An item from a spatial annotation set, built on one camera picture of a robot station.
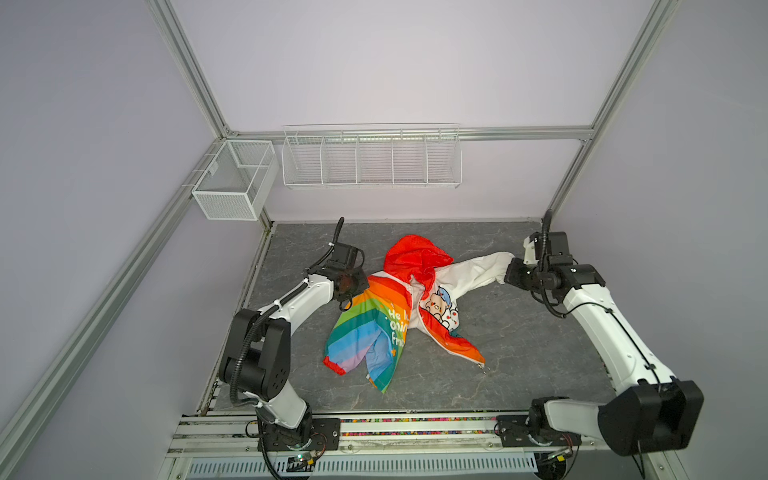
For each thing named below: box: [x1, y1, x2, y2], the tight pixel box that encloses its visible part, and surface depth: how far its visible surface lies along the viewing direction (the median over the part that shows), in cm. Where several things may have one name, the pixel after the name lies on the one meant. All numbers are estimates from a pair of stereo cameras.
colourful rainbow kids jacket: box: [324, 235, 516, 394], surface depth 90 cm
